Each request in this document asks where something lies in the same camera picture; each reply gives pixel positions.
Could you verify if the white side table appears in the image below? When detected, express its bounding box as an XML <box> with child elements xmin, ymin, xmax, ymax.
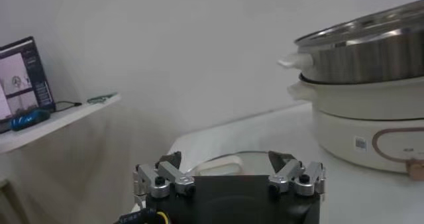
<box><xmin>0</xmin><ymin>94</ymin><xmax>122</xmax><ymax>155</ymax></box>

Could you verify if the black laptop cable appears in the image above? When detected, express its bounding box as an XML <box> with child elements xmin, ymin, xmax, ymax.
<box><xmin>54</xmin><ymin>100</ymin><xmax>83</xmax><ymax>112</ymax></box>

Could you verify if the blue computer mouse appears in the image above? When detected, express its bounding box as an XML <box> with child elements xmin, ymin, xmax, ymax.
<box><xmin>10</xmin><ymin>109</ymin><xmax>51</xmax><ymax>132</ymax></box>

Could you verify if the green handled scraper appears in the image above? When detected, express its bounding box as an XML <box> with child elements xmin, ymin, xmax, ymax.
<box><xmin>86</xmin><ymin>92</ymin><xmax>119</xmax><ymax>105</ymax></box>

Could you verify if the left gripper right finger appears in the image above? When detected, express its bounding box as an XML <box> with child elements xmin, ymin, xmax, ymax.
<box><xmin>267</xmin><ymin>150</ymin><xmax>327</xmax><ymax>197</ymax></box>

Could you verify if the stainless steel steamer basket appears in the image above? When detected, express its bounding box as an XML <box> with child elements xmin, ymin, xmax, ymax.
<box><xmin>278</xmin><ymin>0</ymin><xmax>424</xmax><ymax>85</ymax></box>

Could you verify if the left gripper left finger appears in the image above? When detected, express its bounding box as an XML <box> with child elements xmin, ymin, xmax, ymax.
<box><xmin>132</xmin><ymin>150</ymin><xmax>196</xmax><ymax>209</ymax></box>

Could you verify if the laptop screen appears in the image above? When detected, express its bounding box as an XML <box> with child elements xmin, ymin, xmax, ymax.
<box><xmin>0</xmin><ymin>36</ymin><xmax>56</xmax><ymax>133</ymax></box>

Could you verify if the white electric cooker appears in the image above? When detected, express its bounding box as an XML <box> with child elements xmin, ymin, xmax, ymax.
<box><xmin>287</xmin><ymin>76</ymin><xmax>424</xmax><ymax>182</ymax></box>

